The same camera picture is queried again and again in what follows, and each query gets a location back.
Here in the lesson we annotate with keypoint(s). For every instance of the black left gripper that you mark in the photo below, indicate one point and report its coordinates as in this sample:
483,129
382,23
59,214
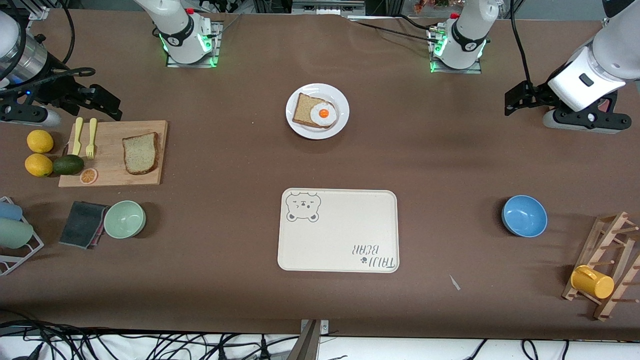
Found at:
534,95

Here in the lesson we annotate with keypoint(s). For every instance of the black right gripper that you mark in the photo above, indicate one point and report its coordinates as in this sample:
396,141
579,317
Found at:
60,90

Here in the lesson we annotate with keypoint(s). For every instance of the plain brown bread slice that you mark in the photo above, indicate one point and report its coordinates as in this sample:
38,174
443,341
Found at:
140,155

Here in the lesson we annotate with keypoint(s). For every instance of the white round plate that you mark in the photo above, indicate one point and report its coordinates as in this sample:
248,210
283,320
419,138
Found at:
342,107

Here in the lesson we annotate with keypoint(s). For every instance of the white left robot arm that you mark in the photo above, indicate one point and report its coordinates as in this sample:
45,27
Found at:
600,65

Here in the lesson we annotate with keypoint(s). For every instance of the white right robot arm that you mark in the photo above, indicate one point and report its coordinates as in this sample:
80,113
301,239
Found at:
182,30

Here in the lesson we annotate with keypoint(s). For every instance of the yellow plastic fork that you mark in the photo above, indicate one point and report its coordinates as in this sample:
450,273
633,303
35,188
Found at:
92,135

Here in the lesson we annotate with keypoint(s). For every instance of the yellow plastic knife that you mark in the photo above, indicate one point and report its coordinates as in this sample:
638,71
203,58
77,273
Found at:
77,132

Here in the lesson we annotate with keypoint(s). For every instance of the wooden cutting board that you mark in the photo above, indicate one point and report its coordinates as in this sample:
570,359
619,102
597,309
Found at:
107,150

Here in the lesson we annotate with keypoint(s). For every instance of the yellow lemon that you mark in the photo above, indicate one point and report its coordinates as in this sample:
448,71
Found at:
40,141
38,165

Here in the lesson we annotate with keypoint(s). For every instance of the dark green avocado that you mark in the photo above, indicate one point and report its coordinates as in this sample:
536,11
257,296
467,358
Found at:
68,165

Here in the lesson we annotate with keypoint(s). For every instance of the toy orange slice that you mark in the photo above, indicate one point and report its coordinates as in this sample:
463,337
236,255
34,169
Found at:
88,176

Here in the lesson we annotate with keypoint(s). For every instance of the blue bowl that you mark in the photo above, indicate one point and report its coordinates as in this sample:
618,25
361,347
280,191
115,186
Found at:
524,216

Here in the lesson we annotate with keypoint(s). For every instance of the pale green bowl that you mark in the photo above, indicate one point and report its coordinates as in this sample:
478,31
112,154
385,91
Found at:
125,219

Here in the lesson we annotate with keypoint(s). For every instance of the dark grey sponge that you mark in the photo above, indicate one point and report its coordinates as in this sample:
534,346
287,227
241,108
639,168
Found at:
82,224

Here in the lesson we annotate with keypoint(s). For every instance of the light blue cup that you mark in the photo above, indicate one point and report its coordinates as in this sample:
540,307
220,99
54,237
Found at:
10,211

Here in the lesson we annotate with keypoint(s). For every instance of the pale green cup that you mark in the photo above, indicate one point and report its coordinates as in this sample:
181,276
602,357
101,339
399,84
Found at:
15,233

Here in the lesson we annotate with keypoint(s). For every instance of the wooden mug rack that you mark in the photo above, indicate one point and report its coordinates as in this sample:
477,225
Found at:
620,260

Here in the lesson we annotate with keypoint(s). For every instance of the small white paper scrap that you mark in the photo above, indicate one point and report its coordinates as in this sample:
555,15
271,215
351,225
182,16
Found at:
455,283

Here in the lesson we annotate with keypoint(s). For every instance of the yellow mug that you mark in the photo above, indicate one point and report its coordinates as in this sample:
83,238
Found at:
592,283

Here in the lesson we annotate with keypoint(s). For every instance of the toy fried egg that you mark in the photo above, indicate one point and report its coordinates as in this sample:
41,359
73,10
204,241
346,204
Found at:
324,114

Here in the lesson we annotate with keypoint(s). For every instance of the bread slice under egg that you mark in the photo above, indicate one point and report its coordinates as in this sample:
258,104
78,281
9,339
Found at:
301,112

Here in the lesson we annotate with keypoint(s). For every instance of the cream bear print tray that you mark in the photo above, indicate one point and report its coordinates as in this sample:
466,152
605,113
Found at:
345,225

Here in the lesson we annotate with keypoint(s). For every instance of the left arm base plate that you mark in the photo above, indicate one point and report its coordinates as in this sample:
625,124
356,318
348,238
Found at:
457,70

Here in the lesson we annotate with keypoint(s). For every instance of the aluminium frame rail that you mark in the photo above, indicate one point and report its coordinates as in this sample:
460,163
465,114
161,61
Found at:
40,13

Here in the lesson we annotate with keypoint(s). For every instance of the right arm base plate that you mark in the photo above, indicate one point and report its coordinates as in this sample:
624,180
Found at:
216,45

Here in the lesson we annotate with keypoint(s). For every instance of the metal background frame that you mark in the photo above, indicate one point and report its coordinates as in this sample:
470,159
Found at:
327,7

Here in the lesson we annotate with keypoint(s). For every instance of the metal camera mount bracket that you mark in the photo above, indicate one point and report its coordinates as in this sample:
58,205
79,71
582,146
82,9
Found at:
311,340

